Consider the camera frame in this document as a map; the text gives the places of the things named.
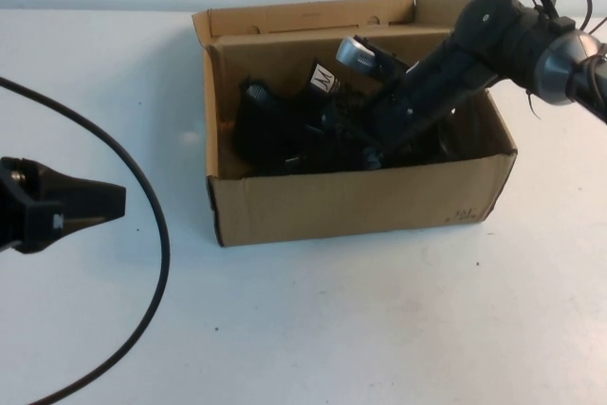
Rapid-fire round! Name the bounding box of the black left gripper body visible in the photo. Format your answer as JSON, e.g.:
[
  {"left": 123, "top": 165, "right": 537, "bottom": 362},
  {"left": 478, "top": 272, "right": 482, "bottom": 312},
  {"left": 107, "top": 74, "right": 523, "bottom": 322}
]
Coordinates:
[{"left": 0, "top": 183, "right": 33, "bottom": 255}]

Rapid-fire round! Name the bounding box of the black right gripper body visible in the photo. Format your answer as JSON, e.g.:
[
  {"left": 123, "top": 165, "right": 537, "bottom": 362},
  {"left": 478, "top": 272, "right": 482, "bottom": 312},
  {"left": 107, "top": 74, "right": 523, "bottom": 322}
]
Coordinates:
[{"left": 367, "top": 76, "right": 438, "bottom": 160}]

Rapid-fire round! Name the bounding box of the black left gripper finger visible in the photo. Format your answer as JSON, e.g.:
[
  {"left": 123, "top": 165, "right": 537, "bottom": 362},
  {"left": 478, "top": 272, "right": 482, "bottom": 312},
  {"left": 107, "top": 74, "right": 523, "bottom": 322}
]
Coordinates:
[
  {"left": 0, "top": 156, "right": 48, "bottom": 203},
  {"left": 21, "top": 175, "right": 128, "bottom": 255}
]

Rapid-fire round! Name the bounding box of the black mesh sneaker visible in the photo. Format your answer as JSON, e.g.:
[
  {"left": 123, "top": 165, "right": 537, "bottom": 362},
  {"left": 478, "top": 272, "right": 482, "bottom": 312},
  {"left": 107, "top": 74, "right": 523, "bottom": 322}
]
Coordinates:
[
  {"left": 265, "top": 105, "right": 475, "bottom": 175},
  {"left": 234, "top": 58, "right": 380, "bottom": 174}
]

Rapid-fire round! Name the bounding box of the brown cardboard shoe box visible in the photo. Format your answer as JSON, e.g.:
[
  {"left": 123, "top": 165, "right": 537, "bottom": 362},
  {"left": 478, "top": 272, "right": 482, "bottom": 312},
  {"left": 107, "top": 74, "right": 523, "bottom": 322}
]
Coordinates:
[{"left": 192, "top": 0, "right": 519, "bottom": 249}]

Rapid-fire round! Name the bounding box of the black right camera bracket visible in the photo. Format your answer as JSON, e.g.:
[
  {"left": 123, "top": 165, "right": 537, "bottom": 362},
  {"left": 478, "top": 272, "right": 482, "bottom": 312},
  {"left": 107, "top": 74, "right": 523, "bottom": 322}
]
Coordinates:
[{"left": 359, "top": 42, "right": 410, "bottom": 80}]

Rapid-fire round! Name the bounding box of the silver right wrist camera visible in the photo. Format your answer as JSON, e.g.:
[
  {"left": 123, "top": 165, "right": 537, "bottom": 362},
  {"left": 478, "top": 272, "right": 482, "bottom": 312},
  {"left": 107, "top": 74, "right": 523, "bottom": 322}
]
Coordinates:
[{"left": 336, "top": 36, "right": 380, "bottom": 70}]

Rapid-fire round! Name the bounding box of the black left camera cable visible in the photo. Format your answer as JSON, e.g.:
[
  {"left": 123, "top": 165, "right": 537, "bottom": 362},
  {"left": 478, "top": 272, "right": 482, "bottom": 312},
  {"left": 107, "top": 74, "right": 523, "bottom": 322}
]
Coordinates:
[{"left": 0, "top": 75, "right": 172, "bottom": 405}]

